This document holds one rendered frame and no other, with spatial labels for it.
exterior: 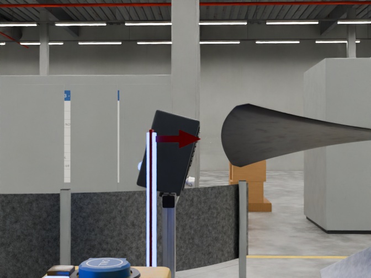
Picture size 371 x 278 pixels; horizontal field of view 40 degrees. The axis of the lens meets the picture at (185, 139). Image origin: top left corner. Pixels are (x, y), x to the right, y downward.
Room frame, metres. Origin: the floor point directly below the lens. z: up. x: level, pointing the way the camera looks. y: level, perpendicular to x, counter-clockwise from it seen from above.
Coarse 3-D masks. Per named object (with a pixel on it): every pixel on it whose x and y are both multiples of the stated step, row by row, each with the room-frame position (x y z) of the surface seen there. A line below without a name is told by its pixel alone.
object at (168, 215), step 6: (162, 210) 1.16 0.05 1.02; (168, 210) 1.17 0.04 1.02; (174, 210) 1.16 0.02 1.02; (162, 216) 1.16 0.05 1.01; (168, 216) 1.17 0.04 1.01; (174, 216) 1.16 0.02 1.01; (162, 222) 1.16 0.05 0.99; (168, 222) 1.17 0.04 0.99; (174, 222) 1.16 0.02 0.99; (162, 228) 1.16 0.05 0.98; (168, 228) 1.17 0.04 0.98; (174, 228) 1.16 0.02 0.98; (162, 234) 1.16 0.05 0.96; (168, 234) 1.17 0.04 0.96; (174, 234) 1.16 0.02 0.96; (162, 240) 1.16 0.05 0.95; (168, 240) 1.17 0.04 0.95; (174, 240) 1.16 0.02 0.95; (162, 246) 1.16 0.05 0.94; (168, 246) 1.17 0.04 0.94; (174, 246) 1.16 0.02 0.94; (162, 252) 1.16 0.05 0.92; (168, 252) 1.17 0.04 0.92; (174, 252) 1.16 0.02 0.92; (162, 258) 1.16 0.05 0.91; (168, 258) 1.17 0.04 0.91; (174, 258) 1.16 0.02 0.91; (162, 264) 1.16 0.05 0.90; (168, 264) 1.17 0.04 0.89; (174, 264) 1.16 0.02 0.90; (174, 270) 1.16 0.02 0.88; (174, 276) 1.16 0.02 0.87
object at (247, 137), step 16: (240, 112) 0.57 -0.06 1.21; (256, 112) 0.56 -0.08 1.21; (272, 112) 0.55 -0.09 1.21; (224, 128) 0.63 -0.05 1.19; (240, 128) 0.62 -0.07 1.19; (256, 128) 0.62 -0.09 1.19; (272, 128) 0.61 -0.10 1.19; (288, 128) 0.61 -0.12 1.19; (304, 128) 0.60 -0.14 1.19; (320, 128) 0.59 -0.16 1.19; (336, 128) 0.58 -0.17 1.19; (352, 128) 0.57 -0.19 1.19; (368, 128) 0.58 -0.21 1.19; (224, 144) 0.68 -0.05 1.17; (240, 144) 0.68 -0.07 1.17; (256, 144) 0.68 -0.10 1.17; (272, 144) 0.69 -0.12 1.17; (288, 144) 0.69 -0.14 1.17; (304, 144) 0.69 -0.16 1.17; (320, 144) 0.70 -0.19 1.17; (336, 144) 0.71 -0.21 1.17; (240, 160) 0.74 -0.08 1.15; (256, 160) 0.75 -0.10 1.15
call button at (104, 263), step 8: (80, 264) 0.39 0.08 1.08; (88, 264) 0.39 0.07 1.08; (96, 264) 0.39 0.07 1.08; (104, 264) 0.39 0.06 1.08; (112, 264) 0.39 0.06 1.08; (120, 264) 0.39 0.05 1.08; (128, 264) 0.40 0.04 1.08; (80, 272) 0.39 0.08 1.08; (88, 272) 0.38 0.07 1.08; (96, 272) 0.38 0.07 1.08; (104, 272) 0.38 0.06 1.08; (112, 272) 0.38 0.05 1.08; (120, 272) 0.38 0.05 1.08; (128, 272) 0.39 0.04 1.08
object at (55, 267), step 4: (52, 268) 0.40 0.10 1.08; (56, 268) 0.40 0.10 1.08; (60, 268) 0.40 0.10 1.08; (64, 268) 0.40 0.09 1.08; (68, 268) 0.40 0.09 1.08; (72, 268) 0.40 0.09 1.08; (48, 272) 0.39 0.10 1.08; (52, 272) 0.39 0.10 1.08; (56, 272) 0.39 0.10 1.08; (60, 272) 0.39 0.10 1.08; (64, 272) 0.39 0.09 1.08; (68, 272) 0.39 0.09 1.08; (72, 272) 0.40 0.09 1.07; (68, 276) 0.39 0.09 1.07
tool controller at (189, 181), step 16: (160, 112) 1.22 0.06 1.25; (160, 128) 1.22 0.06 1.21; (176, 128) 1.22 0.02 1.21; (192, 128) 1.22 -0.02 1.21; (160, 144) 1.22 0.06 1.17; (176, 144) 1.22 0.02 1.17; (192, 144) 1.22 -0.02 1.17; (144, 160) 1.22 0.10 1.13; (160, 160) 1.22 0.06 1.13; (176, 160) 1.22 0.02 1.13; (192, 160) 1.27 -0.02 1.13; (144, 176) 1.22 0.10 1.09; (160, 176) 1.22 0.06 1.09; (176, 176) 1.22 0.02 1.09; (160, 192) 1.28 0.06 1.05; (176, 192) 1.22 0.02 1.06
